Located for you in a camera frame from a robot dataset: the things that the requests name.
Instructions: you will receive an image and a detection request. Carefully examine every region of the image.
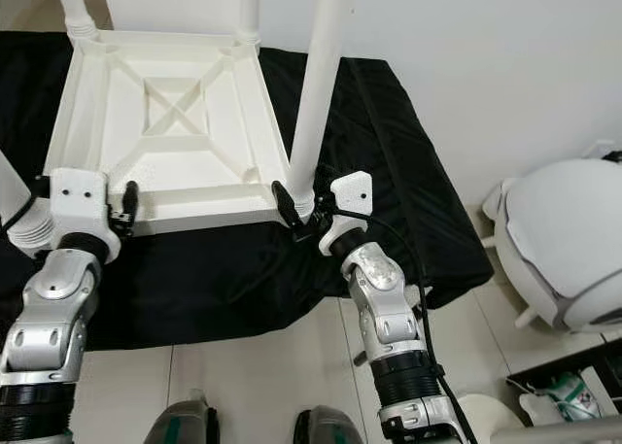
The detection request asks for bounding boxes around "grey right robot leg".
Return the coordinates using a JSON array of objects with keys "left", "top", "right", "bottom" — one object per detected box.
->
[{"left": 292, "top": 407, "right": 365, "bottom": 444}]

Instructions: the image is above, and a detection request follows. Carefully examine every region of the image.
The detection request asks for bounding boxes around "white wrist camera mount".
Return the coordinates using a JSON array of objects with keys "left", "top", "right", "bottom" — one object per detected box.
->
[
  {"left": 49, "top": 168, "right": 118, "bottom": 262},
  {"left": 319, "top": 170, "right": 375, "bottom": 256}
]

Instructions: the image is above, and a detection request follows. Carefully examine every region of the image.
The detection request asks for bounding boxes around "grey robot leg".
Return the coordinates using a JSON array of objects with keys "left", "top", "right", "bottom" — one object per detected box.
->
[
  {"left": 146, "top": 400, "right": 220, "bottom": 444},
  {"left": 292, "top": 407, "right": 365, "bottom": 444}
]

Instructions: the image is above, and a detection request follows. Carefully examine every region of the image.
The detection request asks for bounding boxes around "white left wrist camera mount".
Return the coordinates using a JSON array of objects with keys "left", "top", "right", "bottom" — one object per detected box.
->
[{"left": 49, "top": 168, "right": 118, "bottom": 262}]

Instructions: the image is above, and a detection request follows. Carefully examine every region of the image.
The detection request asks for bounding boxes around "white round object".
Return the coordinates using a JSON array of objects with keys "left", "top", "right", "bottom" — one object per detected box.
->
[{"left": 455, "top": 393, "right": 526, "bottom": 435}]

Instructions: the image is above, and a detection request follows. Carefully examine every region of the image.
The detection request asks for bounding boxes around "white plastic chair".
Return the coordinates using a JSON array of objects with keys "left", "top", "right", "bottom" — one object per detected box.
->
[{"left": 481, "top": 151, "right": 622, "bottom": 333}]

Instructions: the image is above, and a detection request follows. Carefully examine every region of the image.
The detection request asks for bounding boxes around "white plastic children table top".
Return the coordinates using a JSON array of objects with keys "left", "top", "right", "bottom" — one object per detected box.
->
[{"left": 42, "top": 28, "right": 297, "bottom": 236}]

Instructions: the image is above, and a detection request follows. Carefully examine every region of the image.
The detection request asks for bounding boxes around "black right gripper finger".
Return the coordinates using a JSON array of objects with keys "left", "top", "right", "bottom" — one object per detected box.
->
[{"left": 270, "top": 180, "right": 302, "bottom": 229}]

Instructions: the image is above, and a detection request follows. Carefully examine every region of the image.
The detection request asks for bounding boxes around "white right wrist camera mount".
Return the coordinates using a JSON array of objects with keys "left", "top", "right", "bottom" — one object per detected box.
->
[{"left": 319, "top": 170, "right": 375, "bottom": 256}]

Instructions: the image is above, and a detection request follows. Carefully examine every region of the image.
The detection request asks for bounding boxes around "white green plastic bag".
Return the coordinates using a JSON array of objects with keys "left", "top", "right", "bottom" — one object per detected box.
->
[{"left": 520, "top": 368, "right": 613, "bottom": 421}]

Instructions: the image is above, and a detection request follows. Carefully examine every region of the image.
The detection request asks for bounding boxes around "black table cloth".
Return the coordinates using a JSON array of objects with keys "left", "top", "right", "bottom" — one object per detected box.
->
[{"left": 0, "top": 31, "right": 495, "bottom": 353}]

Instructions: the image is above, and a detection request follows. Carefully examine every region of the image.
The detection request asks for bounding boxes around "grey left robot leg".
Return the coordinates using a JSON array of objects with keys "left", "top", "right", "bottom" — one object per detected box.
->
[{"left": 146, "top": 400, "right": 220, "bottom": 444}]

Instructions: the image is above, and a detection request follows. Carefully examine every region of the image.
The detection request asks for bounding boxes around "black storage box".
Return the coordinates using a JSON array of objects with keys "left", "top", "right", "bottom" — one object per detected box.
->
[{"left": 505, "top": 352, "right": 622, "bottom": 426}]

